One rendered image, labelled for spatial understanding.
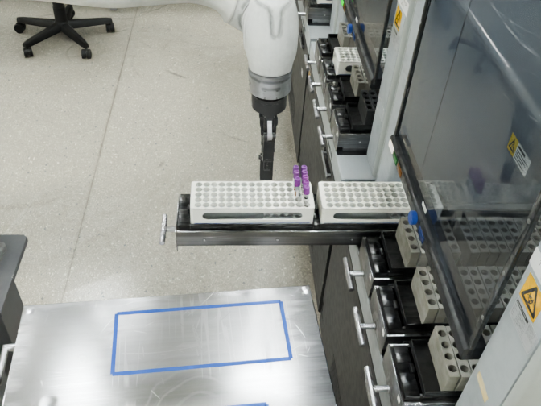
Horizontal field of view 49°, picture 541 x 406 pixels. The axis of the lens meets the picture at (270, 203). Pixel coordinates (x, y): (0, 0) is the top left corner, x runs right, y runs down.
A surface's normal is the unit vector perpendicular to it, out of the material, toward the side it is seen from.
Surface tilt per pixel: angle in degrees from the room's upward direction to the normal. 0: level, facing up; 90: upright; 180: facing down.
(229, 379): 0
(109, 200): 0
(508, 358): 90
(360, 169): 0
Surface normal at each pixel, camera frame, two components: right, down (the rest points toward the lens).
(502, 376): -1.00, 0.00
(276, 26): 0.17, 0.55
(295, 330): 0.05, -0.74
